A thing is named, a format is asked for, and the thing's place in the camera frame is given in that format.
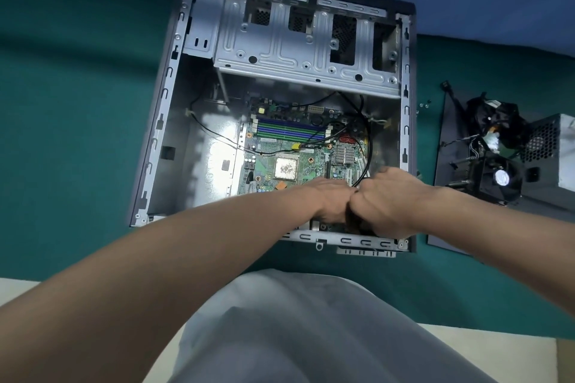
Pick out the person's right hand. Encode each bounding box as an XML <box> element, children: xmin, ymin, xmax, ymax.
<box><xmin>349</xmin><ymin>166</ymin><xmax>434</xmax><ymax>240</ymax></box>

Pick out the person's left hand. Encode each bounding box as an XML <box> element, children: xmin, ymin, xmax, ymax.
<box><xmin>310</xmin><ymin>177</ymin><xmax>360</xmax><ymax>226</ymax></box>

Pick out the green motherboard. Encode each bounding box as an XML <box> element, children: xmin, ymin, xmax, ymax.
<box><xmin>238</xmin><ymin>98</ymin><xmax>374</xmax><ymax>233</ymax></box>

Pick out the black side panel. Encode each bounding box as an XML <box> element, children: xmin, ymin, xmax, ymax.
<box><xmin>426</xmin><ymin>90</ymin><xmax>575</xmax><ymax>258</ymax></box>

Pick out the thick black case cable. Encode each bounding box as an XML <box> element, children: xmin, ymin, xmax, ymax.
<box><xmin>334</xmin><ymin>90</ymin><xmax>374</xmax><ymax>190</ymax></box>

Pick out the black cable yellow tag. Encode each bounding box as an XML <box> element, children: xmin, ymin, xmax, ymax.
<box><xmin>289</xmin><ymin>120</ymin><xmax>349</xmax><ymax>151</ymax></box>

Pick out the black processor cooler fan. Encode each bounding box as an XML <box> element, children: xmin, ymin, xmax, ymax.
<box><xmin>451</xmin><ymin>156</ymin><xmax>524</xmax><ymax>206</ymax></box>

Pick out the black data cable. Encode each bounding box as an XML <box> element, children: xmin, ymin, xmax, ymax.
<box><xmin>441</xmin><ymin>80</ymin><xmax>468</xmax><ymax>117</ymax></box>

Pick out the hard drive with cables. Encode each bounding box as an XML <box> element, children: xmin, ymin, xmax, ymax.
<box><xmin>465</xmin><ymin>92</ymin><xmax>531</xmax><ymax>154</ymax></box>

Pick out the desktop computer case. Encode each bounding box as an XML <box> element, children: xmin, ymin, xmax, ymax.
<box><xmin>125</xmin><ymin>0</ymin><xmax>419</xmax><ymax>258</ymax></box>

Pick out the silver power supply unit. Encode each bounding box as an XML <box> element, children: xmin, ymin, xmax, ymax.
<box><xmin>520</xmin><ymin>113</ymin><xmax>575</xmax><ymax>217</ymax></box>

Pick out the silver metal drive cage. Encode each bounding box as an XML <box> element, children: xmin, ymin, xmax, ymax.
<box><xmin>213</xmin><ymin>0</ymin><xmax>403</xmax><ymax>99</ymax></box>

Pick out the person's left forearm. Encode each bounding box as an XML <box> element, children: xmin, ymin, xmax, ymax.
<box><xmin>0</xmin><ymin>185</ymin><xmax>329</xmax><ymax>383</ymax></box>

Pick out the person's right forearm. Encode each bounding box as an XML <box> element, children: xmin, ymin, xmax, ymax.
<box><xmin>417</xmin><ymin>185</ymin><xmax>575</xmax><ymax>321</ymax></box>

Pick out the person's white shirt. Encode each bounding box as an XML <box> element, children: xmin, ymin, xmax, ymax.
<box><xmin>168</xmin><ymin>269</ymin><xmax>497</xmax><ymax>383</ymax></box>

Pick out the green floor mat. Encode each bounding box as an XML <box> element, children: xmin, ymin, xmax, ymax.
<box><xmin>0</xmin><ymin>0</ymin><xmax>575</xmax><ymax>339</ymax></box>

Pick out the thin black wire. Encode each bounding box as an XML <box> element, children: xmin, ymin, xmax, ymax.
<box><xmin>186</xmin><ymin>108</ymin><xmax>279</xmax><ymax>156</ymax></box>

